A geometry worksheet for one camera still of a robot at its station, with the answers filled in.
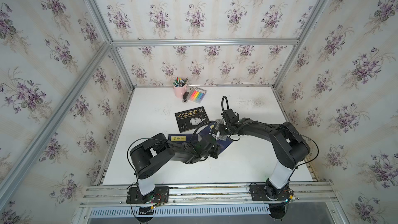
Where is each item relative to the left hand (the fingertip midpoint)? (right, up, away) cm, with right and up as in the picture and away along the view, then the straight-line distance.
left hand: (220, 151), depth 88 cm
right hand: (+4, +10, +8) cm, 13 cm away
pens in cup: (-27, +42, +20) cm, 54 cm away
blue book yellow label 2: (+2, +4, +1) cm, 4 cm away
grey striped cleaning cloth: (-1, +15, +8) cm, 18 cm away
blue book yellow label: (-23, +7, +2) cm, 24 cm away
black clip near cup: (-23, +32, +20) cm, 44 cm away
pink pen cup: (-26, +36, +21) cm, 50 cm away
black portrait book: (-19, +17, +10) cm, 27 cm away
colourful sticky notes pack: (-14, +33, +26) cm, 44 cm away
